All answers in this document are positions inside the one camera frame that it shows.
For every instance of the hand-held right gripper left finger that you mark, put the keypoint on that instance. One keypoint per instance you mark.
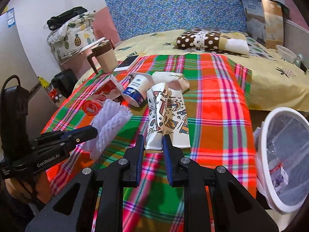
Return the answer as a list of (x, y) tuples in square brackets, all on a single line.
[(140, 159)]

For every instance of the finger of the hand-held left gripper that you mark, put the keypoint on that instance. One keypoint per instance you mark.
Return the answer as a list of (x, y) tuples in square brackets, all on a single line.
[(77, 130), (84, 136)]

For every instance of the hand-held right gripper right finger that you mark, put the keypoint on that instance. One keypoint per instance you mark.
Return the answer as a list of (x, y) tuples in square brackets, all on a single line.
[(167, 159)]

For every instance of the red plastic wrapper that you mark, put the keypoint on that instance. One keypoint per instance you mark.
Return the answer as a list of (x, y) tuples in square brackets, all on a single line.
[(91, 107)]

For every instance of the white foam fruit net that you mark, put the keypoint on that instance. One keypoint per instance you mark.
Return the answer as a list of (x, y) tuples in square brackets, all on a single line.
[(103, 113), (113, 130)]

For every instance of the cartoon print paper bag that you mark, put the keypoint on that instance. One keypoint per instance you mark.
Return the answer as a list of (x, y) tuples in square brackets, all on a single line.
[(169, 116)]

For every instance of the red milk carton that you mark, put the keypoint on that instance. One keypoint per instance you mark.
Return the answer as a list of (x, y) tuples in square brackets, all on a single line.
[(106, 89)]

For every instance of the blue white yogurt cup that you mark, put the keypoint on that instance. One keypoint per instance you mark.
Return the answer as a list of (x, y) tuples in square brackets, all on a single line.
[(136, 89)]

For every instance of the white round bin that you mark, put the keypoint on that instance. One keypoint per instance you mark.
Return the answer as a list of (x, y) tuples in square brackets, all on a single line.
[(264, 137)]

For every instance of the purple drink carton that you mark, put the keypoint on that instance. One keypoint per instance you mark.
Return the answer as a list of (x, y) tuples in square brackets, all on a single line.
[(278, 176)]

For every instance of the clear plastic bin liner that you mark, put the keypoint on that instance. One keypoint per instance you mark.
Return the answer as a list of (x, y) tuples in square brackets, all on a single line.
[(289, 137)]

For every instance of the person's left hand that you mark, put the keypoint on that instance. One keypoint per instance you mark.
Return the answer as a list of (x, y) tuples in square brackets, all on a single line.
[(19, 189)]

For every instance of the red green plaid blanket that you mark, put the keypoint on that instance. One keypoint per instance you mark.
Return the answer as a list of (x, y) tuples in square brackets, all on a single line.
[(217, 125)]

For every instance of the white smartphone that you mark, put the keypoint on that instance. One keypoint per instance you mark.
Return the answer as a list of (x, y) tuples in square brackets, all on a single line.
[(126, 64)]

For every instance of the pineapple print storage bag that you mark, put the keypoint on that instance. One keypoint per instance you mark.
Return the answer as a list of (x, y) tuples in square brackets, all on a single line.
[(70, 41)]

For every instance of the grey refrigerator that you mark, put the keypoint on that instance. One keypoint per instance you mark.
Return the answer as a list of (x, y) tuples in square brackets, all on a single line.
[(14, 53)]

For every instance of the black bag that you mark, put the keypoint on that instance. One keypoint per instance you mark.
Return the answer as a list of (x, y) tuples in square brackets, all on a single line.
[(65, 18)]

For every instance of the yellow pineapple print bed sheet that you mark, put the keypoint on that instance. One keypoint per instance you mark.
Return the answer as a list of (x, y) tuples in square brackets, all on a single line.
[(265, 89)]

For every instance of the brown polka-dot patchwork pillow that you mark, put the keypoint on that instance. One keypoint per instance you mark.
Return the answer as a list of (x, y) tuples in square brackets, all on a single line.
[(200, 41)]

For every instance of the leaf print pillow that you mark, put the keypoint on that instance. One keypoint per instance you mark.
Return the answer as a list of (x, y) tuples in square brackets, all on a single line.
[(260, 50)]

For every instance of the blue floral headboard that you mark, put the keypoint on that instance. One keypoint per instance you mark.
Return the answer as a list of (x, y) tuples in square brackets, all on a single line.
[(181, 9)]

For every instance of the white plastic bowl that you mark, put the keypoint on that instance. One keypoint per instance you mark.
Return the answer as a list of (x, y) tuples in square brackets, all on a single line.
[(286, 54)]

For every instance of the small green-capped bottle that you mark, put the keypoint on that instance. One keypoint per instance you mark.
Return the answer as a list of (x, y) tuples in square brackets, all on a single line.
[(299, 60)]

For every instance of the black face mask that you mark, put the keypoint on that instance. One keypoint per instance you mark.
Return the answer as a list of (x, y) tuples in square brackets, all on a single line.
[(305, 69)]

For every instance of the white cabinet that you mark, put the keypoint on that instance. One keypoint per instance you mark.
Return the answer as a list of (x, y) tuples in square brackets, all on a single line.
[(298, 36)]

